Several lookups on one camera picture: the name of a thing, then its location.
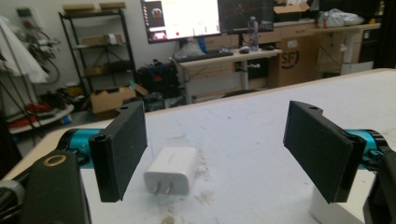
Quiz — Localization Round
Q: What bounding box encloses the open cardboard box on floor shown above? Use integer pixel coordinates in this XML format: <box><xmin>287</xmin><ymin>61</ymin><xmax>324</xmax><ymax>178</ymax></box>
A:
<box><xmin>90</xmin><ymin>83</ymin><xmax>149</xmax><ymax>115</ymax></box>

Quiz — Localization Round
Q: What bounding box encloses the clear water bottle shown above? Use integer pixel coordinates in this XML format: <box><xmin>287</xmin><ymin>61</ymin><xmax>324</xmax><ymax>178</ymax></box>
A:
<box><xmin>248</xmin><ymin>16</ymin><xmax>261</xmax><ymax>52</ymax></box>

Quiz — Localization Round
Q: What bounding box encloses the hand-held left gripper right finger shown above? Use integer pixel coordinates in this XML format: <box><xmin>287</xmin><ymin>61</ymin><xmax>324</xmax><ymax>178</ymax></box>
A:
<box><xmin>282</xmin><ymin>100</ymin><xmax>368</xmax><ymax>204</ymax></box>

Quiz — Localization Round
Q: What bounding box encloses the grey plastic bag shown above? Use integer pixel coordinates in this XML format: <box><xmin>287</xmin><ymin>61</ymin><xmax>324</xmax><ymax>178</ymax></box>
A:
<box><xmin>173</xmin><ymin>41</ymin><xmax>206</xmax><ymax>61</ymax></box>

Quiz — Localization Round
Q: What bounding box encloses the small open cardboard box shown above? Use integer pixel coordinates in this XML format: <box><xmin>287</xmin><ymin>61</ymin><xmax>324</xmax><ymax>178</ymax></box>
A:
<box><xmin>273</xmin><ymin>2</ymin><xmax>311</xmax><ymax>23</ymax></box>

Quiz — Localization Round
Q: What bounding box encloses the flat cardboard box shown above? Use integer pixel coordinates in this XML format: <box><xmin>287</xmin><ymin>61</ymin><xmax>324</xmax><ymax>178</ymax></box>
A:
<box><xmin>62</xmin><ymin>3</ymin><xmax>96</xmax><ymax>13</ymax></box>

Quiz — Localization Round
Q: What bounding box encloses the tall printed cardboard box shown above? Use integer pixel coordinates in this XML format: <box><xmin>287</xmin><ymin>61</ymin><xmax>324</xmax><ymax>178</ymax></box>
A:
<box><xmin>268</xmin><ymin>35</ymin><xmax>322</xmax><ymax>89</ymax></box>

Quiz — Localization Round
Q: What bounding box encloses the black keyboard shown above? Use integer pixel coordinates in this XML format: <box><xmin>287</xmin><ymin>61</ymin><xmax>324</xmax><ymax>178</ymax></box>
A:
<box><xmin>173</xmin><ymin>49</ymin><xmax>234</xmax><ymax>63</ymax></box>

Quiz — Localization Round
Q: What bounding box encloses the black metal shelf rack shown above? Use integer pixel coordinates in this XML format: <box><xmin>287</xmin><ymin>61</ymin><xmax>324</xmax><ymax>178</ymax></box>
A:
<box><xmin>58</xmin><ymin>7</ymin><xmax>138</xmax><ymax>98</ymax></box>

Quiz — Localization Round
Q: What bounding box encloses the bright computer monitor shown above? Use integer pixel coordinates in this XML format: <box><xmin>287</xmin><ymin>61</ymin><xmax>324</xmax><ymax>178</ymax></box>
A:
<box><xmin>140</xmin><ymin>0</ymin><xmax>222</xmax><ymax>45</ymax></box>

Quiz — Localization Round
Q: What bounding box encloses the wooden desk with white legs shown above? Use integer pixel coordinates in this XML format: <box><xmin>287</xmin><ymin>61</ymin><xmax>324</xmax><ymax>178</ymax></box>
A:
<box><xmin>170</xmin><ymin>48</ymin><xmax>283</xmax><ymax>105</ymax></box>

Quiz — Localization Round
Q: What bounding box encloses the white cloth on stand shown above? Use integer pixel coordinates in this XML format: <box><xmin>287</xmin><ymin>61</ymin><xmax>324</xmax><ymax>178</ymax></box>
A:
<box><xmin>0</xmin><ymin>15</ymin><xmax>50</xmax><ymax>84</ymax></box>

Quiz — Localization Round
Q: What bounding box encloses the white box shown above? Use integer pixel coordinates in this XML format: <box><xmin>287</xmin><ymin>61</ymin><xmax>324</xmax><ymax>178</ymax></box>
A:
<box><xmin>309</xmin><ymin>169</ymin><xmax>376</xmax><ymax>224</ymax></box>

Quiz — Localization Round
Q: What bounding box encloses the white plastic bag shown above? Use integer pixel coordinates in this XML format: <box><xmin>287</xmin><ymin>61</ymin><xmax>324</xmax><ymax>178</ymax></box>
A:
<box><xmin>315</xmin><ymin>7</ymin><xmax>365</xmax><ymax>29</ymax></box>

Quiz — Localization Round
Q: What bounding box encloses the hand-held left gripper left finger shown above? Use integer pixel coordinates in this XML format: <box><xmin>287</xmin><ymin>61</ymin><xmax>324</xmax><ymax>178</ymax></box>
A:
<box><xmin>88</xmin><ymin>100</ymin><xmax>149</xmax><ymax>203</ymax></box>

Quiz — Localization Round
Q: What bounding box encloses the light wooden standing desk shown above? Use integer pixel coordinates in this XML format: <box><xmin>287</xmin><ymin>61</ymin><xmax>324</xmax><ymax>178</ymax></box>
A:
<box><xmin>310</xmin><ymin>22</ymin><xmax>383</xmax><ymax>77</ymax></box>

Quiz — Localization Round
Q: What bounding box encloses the dark computer monitor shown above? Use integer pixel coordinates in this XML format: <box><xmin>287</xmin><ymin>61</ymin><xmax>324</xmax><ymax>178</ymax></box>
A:
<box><xmin>217</xmin><ymin>0</ymin><xmax>276</xmax><ymax>35</ymax></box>

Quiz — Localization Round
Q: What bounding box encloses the black bag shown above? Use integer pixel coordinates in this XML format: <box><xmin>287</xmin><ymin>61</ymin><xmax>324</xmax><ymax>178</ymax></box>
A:
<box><xmin>135</xmin><ymin>60</ymin><xmax>182</xmax><ymax>98</ymax></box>

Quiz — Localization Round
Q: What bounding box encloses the white charger plug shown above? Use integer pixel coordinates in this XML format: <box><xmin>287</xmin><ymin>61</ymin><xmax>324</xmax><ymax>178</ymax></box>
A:
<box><xmin>143</xmin><ymin>146</ymin><xmax>199</xmax><ymax>197</ymax></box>

